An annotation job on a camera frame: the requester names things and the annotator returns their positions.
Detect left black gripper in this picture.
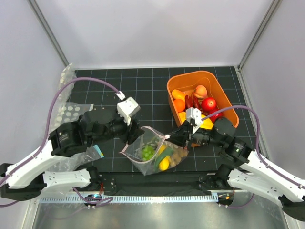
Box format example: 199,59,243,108
88,110,145,147

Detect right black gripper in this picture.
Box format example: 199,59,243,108
163,119,224,149

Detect brown longan cluster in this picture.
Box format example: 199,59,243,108
169,149,188,167

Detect green chili pepper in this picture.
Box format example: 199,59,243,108
154,147,173,168

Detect yellow mango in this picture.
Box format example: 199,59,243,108
158,145,166,155

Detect green grapes bunch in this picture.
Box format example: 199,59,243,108
142,146,155,161

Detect pink dotted zip bag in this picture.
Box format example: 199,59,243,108
120,126,189,176

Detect yellow lemon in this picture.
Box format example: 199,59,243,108
158,157,170,171

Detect orange plastic basket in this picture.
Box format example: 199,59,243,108
166,70,240,147

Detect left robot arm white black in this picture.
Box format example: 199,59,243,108
0,109,144,201

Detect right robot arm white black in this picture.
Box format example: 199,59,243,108
169,118,305,221

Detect white dotted bag with items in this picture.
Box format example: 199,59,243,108
49,102,94,132

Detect crumpled clear plastic bag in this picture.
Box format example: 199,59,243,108
43,145,104,194

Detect white dotted bag upright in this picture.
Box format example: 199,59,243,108
57,63,76,103

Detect yellow banana bunch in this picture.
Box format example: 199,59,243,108
200,118,214,130

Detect orange fruit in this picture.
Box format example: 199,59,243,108
174,99,185,113

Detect red chili peppers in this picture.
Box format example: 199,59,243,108
185,95,202,111

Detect red apple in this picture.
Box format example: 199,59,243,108
210,112,223,123

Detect yellow bell pepper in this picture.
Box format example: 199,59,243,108
171,89,186,101

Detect peach fruit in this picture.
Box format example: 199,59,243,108
193,85,208,99

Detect black grid mat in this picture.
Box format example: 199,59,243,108
68,66,246,173

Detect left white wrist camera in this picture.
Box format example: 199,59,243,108
117,97,140,126

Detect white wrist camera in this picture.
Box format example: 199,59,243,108
117,97,140,126
186,107,203,134

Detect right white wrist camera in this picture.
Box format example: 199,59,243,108
186,107,203,134

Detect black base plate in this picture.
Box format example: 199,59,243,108
77,171,233,196

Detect white slotted cable duct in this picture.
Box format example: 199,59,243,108
40,193,218,203

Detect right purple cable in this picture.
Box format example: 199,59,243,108
201,105,305,210

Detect purple cable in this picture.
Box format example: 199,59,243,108
0,77,127,208
201,105,305,210

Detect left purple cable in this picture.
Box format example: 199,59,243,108
0,77,127,208

